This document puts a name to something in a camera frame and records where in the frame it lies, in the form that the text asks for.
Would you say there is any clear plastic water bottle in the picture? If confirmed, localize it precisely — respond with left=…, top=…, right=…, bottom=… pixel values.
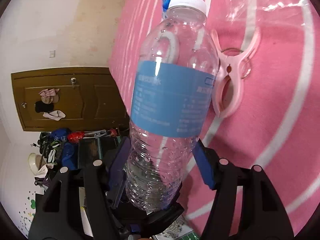
left=125, top=0, right=219, bottom=212

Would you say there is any pink striped bed sheet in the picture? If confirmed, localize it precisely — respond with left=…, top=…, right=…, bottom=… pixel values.
left=110, top=0, right=319, bottom=235

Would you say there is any pink plastic clothes clip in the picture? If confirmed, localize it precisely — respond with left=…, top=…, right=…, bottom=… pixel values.
left=211, top=27, right=261, bottom=119

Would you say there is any brown wooden door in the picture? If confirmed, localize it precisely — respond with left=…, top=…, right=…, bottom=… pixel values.
left=11, top=67, right=129, bottom=132

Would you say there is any clear plastic film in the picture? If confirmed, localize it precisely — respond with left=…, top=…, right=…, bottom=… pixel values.
left=223, top=0, right=310, bottom=26

